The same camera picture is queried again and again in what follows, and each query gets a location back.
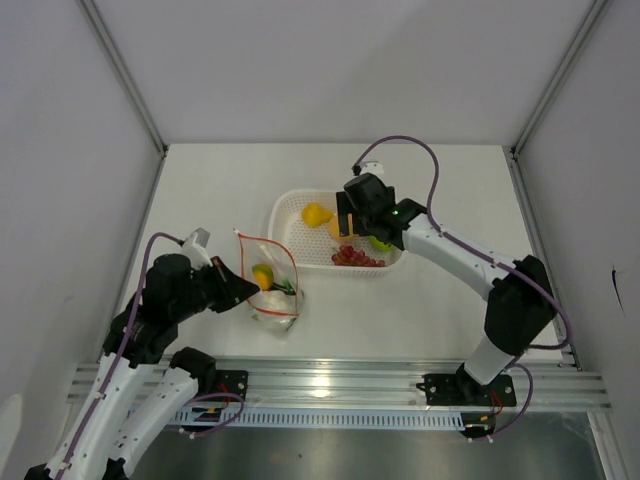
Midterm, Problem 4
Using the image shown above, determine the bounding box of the right aluminium frame post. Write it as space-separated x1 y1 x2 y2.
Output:
510 0 613 161

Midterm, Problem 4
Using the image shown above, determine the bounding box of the clear orange zip top bag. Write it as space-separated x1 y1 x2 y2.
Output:
234 229 306 339

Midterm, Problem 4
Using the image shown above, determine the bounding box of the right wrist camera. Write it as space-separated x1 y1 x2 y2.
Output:
352 159 384 176

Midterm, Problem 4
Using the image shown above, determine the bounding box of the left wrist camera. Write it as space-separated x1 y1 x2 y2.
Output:
180 227 213 270

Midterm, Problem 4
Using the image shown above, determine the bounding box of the aluminium rail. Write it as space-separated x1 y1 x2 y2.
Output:
67 357 614 414

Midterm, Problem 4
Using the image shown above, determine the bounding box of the aluminium frame post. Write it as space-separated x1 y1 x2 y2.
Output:
510 0 613 161
76 0 168 157

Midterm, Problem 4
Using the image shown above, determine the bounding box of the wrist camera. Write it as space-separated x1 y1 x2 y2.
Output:
352 159 384 176
180 227 213 270

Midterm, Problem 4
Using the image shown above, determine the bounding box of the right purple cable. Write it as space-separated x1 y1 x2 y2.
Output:
354 134 571 441

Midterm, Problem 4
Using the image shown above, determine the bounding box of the yellow pear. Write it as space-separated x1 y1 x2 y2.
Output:
301 203 334 228

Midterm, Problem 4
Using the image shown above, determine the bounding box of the left aluminium frame post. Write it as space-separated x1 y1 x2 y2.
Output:
76 0 168 157

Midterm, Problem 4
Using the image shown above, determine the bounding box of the red grape bunch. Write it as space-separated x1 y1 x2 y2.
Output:
331 245 386 268

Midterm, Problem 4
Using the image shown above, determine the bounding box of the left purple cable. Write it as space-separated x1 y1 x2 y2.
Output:
49 232 186 480

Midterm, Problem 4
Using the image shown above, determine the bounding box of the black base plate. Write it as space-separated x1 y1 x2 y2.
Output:
213 370 249 402
416 373 517 407

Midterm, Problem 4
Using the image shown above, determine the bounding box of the purple cable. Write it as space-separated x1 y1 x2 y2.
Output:
354 134 571 441
49 232 186 480

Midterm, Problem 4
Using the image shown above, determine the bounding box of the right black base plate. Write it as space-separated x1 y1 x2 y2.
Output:
416 373 517 407

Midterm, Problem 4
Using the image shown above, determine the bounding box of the white perforated plastic basket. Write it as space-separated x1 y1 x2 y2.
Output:
268 189 405 277

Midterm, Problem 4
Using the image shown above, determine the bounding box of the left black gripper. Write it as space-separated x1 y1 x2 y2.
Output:
173 255 260 321

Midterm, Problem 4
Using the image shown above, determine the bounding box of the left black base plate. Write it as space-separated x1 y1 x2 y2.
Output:
213 370 249 402

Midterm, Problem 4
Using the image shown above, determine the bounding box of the green apple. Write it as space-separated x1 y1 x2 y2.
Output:
368 236 393 252

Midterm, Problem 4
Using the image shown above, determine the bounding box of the green leafy vegetable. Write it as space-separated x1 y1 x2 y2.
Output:
270 279 306 332

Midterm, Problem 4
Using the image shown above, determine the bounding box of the orange fruit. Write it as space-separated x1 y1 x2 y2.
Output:
328 222 341 242

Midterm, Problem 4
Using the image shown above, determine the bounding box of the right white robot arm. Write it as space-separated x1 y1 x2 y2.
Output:
336 173 556 404

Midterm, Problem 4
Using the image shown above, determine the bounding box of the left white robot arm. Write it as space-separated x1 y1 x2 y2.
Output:
26 254 260 479

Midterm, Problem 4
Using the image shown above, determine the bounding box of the slotted cable duct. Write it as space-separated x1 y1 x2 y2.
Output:
169 407 466 432

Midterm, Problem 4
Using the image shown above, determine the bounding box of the green yellow mango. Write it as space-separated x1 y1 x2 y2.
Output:
251 263 275 291

